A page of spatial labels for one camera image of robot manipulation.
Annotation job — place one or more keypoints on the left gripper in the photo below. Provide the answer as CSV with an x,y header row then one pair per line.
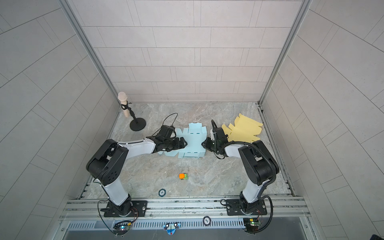
x,y
177,144

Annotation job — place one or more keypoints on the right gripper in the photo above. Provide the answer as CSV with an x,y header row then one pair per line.
x,y
207,144

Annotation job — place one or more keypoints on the light blue paper box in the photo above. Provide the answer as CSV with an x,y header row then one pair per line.
x,y
194,135

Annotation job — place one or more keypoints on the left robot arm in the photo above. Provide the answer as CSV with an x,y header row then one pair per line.
x,y
107,163

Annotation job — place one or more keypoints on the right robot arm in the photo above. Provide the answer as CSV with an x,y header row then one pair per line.
x,y
260,166

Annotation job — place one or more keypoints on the yellow paper box stack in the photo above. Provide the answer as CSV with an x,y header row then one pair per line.
x,y
244,130

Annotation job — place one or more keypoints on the black microphone stand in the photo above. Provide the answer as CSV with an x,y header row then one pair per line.
x,y
137,124

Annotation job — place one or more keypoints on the orange green toy block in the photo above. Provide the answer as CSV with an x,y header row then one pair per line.
x,y
183,176

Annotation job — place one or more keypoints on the beige microphone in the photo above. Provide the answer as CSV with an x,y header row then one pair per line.
x,y
123,98

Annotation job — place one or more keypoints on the round black white disc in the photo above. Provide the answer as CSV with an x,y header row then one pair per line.
x,y
207,221

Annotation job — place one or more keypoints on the right green circuit board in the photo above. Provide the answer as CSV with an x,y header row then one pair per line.
x,y
251,225

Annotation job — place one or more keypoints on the green circuit board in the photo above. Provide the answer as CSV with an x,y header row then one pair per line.
x,y
121,228
251,225

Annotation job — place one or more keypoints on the blue sticker marker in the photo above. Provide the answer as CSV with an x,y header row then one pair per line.
x,y
171,228

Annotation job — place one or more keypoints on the left green circuit board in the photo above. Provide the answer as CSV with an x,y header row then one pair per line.
x,y
121,228

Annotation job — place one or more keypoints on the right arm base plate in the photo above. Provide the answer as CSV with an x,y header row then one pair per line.
x,y
238,207

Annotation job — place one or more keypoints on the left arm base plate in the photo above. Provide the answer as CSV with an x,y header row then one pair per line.
x,y
128,209

